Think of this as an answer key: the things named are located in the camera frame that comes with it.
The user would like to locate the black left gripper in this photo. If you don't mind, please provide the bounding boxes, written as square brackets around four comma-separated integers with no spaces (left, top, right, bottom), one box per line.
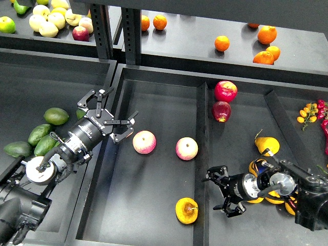
[68,87,138,150]

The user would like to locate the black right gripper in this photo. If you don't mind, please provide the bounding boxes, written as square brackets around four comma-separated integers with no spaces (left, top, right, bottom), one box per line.
[202,165,259,219]

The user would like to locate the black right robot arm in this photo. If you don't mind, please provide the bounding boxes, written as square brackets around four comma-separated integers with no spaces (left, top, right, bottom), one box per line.
[203,158,327,231]

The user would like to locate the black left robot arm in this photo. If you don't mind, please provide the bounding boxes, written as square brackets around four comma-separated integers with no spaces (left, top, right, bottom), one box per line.
[1,89,138,245]

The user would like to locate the small dark green avocado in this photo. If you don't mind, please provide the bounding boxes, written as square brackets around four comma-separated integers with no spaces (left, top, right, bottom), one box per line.
[76,109,86,120]

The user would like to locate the yellow pear lower bin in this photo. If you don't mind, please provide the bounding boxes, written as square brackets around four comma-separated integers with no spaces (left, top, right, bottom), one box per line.
[248,197,264,204]

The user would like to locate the yellow pear in bin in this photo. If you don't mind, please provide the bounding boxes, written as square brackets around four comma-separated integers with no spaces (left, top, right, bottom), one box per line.
[249,158,267,176]

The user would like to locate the green avocado top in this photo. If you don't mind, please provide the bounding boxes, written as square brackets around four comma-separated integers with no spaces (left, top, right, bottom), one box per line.
[44,108,69,126]

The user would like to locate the yellow pear with stem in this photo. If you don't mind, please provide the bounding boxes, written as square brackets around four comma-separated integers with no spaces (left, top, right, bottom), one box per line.
[254,130,280,156]

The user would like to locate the dark green avocado far left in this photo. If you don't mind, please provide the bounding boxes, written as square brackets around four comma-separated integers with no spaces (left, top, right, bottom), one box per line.
[4,141,32,158]

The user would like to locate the pale yellow pear on shelf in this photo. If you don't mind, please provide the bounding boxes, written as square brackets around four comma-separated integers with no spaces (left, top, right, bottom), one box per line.
[39,22,58,37]

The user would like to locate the pink apple left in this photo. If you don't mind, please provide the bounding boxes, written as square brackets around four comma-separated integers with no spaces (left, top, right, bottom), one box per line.
[133,130,156,154]

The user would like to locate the pink apple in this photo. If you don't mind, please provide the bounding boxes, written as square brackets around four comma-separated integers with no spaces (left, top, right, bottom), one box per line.
[175,137,198,161]
[133,130,156,154]

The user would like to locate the black tray divider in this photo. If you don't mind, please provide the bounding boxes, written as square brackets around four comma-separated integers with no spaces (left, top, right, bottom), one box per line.
[193,83,210,245]

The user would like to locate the pink apple right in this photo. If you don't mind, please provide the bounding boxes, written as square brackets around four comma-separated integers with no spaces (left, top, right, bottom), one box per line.
[175,137,198,161]

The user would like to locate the dark red apple lower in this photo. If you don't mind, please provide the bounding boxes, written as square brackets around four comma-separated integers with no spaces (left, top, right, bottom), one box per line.
[211,101,231,122]

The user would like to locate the red apple on shelf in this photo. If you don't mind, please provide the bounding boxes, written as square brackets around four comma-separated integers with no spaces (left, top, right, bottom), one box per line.
[72,26,89,42]

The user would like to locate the red apple upper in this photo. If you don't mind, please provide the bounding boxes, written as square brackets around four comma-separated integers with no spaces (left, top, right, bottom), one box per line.
[214,80,238,103]

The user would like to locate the orange cherry tomato bunch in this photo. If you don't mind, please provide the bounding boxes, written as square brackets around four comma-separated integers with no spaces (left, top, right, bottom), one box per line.
[297,103,318,131]

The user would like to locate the green apple on shelf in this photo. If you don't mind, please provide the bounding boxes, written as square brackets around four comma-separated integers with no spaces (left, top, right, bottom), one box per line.
[0,16,16,34]

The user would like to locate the red chili peppers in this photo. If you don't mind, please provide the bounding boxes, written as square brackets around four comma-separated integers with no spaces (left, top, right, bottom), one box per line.
[317,99,328,155]

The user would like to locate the orange on shelf centre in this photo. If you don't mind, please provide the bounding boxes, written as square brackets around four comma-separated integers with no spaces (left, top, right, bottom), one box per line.
[214,35,230,52]

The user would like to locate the orange tangerine front shelf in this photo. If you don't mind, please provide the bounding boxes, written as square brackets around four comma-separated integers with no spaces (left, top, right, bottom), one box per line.
[253,51,274,65]

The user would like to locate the large orange on shelf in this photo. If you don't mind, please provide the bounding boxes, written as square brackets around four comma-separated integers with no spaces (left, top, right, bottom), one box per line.
[257,26,277,45]

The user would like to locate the black shelf post left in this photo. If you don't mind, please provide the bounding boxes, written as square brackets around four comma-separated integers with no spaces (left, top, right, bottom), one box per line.
[90,4,113,59]

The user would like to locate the black shelf post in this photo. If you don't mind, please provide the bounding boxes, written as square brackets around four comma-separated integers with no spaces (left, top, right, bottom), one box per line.
[121,7,141,65]
[90,4,113,59]

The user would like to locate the orange behind post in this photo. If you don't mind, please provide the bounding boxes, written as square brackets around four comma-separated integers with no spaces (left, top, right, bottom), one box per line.
[141,15,150,32]

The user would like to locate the black shelf post right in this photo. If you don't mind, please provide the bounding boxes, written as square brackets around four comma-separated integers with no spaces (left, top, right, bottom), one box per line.
[121,7,141,65]

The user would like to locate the orange beside post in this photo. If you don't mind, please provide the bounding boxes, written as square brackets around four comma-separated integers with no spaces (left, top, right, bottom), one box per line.
[153,15,167,31]

